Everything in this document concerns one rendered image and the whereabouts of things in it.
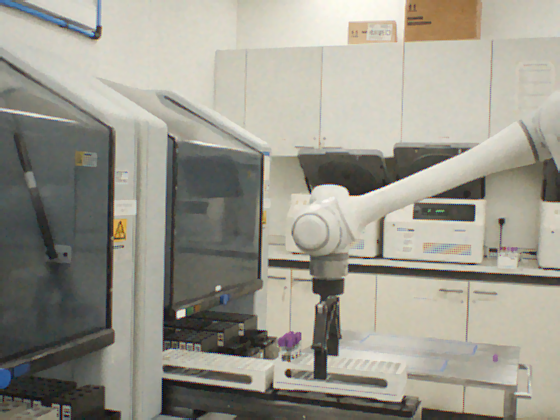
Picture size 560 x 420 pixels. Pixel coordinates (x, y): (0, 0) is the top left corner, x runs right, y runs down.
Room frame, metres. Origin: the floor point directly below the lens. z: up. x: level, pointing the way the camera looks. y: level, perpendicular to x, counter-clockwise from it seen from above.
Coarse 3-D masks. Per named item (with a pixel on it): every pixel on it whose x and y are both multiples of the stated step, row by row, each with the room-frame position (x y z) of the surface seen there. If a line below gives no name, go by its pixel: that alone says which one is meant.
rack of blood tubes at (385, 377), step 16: (304, 368) 1.51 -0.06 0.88; (336, 368) 1.49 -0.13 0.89; (352, 368) 1.50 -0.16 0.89; (368, 368) 1.49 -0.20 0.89; (384, 368) 1.49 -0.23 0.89; (400, 368) 1.49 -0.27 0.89; (288, 384) 1.52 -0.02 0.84; (304, 384) 1.51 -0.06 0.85; (320, 384) 1.50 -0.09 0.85; (336, 384) 1.49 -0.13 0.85; (352, 384) 1.55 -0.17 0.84; (368, 384) 1.56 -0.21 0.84; (384, 384) 1.55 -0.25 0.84; (400, 384) 1.45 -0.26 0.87; (384, 400) 1.45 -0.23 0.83; (400, 400) 1.45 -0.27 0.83
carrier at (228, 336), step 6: (234, 324) 2.00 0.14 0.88; (222, 330) 1.91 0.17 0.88; (228, 330) 1.93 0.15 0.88; (234, 330) 1.97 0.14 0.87; (222, 336) 1.90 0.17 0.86; (228, 336) 1.93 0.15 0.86; (234, 336) 1.97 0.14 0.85; (222, 342) 1.90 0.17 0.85; (228, 342) 1.93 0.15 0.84; (234, 342) 1.97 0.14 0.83
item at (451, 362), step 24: (360, 336) 2.15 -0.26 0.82; (384, 336) 2.16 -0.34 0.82; (408, 336) 2.17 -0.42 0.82; (384, 360) 1.85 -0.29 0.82; (408, 360) 1.86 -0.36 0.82; (432, 360) 1.86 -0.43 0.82; (456, 360) 1.87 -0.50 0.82; (480, 360) 1.88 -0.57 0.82; (504, 360) 1.88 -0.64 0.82; (456, 384) 1.69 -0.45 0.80; (480, 384) 1.67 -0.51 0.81; (504, 384) 1.65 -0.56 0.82; (528, 384) 1.78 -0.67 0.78; (504, 408) 1.65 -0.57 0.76
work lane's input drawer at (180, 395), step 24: (168, 384) 1.61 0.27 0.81; (192, 384) 1.59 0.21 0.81; (192, 408) 1.58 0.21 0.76; (216, 408) 1.56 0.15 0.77; (240, 408) 1.54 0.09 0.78; (264, 408) 1.52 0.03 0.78; (288, 408) 1.50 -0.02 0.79; (312, 408) 1.49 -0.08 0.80; (336, 408) 1.47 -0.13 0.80; (360, 408) 1.46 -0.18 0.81; (384, 408) 1.45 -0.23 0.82; (408, 408) 1.45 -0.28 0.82
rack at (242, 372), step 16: (176, 352) 1.70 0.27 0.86; (192, 352) 1.70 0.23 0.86; (176, 368) 1.68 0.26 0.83; (192, 368) 1.69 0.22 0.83; (208, 368) 1.59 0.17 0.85; (224, 368) 1.57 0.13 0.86; (240, 368) 1.56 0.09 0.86; (256, 368) 1.57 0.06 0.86; (272, 368) 1.60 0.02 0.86; (224, 384) 1.57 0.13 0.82; (240, 384) 1.56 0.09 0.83; (256, 384) 1.55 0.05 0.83
